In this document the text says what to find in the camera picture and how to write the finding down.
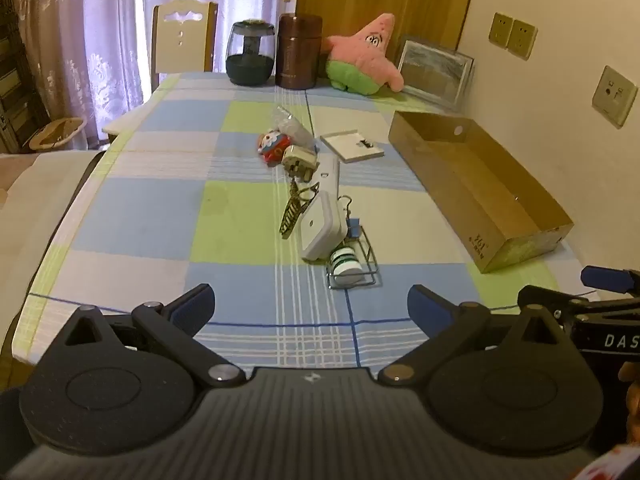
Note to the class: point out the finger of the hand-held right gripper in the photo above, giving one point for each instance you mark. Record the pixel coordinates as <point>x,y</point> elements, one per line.
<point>605,278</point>
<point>555,299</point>

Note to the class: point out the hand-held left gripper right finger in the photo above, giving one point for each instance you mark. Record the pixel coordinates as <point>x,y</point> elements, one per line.
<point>427,307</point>

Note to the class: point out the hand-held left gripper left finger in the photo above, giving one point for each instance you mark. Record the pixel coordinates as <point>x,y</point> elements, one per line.
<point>192,306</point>

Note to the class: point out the green white small bottle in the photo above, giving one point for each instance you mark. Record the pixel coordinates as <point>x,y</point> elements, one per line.
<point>345,265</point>

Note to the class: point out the blue binder clip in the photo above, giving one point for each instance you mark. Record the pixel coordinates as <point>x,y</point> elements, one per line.
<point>353,227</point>

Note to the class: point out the white square device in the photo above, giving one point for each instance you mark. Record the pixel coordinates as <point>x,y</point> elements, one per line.
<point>320,230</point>

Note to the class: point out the gold metal hair clip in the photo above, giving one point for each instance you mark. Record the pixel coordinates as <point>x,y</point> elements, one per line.
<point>290,212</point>

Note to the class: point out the brown cardboard box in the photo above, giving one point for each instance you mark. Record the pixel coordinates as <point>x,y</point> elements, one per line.
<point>480,180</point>

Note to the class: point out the white remote control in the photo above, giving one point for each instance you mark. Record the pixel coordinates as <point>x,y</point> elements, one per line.
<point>327,175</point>

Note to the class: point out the red cat toy figure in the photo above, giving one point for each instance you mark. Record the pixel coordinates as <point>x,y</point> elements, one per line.
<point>272,150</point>

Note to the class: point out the cream three-pin plug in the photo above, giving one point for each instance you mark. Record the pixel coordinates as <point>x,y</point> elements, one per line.
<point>300,160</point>

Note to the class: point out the clear plastic bag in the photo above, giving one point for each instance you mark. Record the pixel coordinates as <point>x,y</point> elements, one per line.
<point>295,127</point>

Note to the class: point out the person's right hand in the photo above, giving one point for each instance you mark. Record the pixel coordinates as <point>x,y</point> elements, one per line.
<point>633,410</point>

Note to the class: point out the checkered tablecloth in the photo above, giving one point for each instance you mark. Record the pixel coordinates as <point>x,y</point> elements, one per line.
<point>150,210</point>

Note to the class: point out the white red printed cloth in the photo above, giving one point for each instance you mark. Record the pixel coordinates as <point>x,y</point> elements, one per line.
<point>610,465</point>

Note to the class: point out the beige basket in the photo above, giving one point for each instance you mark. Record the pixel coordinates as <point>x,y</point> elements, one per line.
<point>55,132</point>

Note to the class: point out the dark green glass jar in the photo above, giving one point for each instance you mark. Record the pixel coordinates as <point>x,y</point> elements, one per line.
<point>250,67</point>

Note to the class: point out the cream wooden chair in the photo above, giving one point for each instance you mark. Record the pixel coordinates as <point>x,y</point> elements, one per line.
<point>182,55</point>

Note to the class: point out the pink starfish plush toy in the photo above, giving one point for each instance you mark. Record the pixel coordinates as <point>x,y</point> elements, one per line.
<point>360,55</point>

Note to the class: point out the brown metal thermos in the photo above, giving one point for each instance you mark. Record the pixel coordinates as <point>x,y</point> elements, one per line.
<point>297,55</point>

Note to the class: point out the dark wooden rack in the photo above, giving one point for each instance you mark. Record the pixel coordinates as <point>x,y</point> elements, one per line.
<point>17,90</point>

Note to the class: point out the purple lace curtain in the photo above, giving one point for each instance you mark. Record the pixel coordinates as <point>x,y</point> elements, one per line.
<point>90,35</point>

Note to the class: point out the beige wall switch plate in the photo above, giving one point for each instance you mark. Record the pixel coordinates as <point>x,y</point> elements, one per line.
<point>615,95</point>

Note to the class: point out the glass picture frame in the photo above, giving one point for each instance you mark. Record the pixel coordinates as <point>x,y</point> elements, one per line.
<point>435,72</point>

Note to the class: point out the beige wall socket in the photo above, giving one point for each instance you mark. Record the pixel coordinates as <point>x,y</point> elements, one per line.
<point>522,40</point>
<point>500,30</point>

